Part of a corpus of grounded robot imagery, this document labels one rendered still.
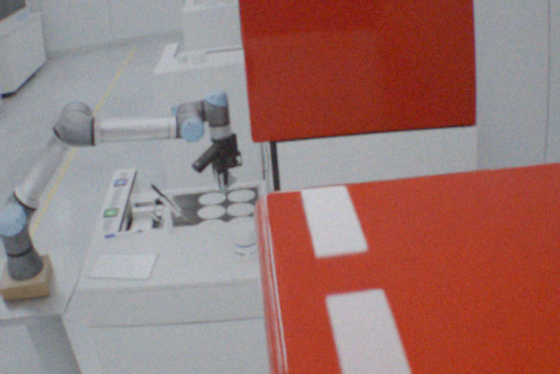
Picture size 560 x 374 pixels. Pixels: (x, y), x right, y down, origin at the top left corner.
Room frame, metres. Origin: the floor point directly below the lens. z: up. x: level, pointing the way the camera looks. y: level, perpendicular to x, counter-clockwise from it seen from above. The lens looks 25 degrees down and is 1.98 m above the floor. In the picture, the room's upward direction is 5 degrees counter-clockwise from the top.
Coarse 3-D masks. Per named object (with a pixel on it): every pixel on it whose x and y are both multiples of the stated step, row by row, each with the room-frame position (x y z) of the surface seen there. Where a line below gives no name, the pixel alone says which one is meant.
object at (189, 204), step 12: (204, 192) 2.30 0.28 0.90; (228, 192) 2.28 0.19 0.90; (180, 204) 2.21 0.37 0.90; (192, 204) 2.21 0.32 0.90; (216, 204) 2.19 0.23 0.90; (228, 204) 2.18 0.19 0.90; (252, 204) 2.17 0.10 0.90; (180, 216) 2.12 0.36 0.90; (192, 216) 2.11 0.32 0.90; (228, 216) 2.09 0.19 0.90; (240, 216) 2.08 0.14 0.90; (252, 216) 2.07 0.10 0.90
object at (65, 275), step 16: (64, 256) 2.01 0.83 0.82; (0, 272) 1.91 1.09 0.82; (64, 272) 1.90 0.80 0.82; (64, 288) 1.79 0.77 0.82; (0, 304) 1.69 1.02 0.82; (16, 304) 1.69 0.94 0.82; (32, 304) 1.69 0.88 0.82; (48, 304) 1.69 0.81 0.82; (64, 304) 1.69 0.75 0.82; (0, 320) 1.60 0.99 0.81; (16, 320) 1.62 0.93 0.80; (32, 320) 1.63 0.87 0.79
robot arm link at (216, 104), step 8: (208, 96) 2.08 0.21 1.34; (216, 96) 2.07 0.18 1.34; (224, 96) 2.08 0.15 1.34; (208, 104) 2.07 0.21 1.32; (216, 104) 2.06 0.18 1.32; (224, 104) 2.08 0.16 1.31; (208, 112) 2.06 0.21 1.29; (216, 112) 2.06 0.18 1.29; (224, 112) 2.07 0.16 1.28; (208, 120) 2.07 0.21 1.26; (216, 120) 2.07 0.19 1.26; (224, 120) 2.07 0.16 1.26
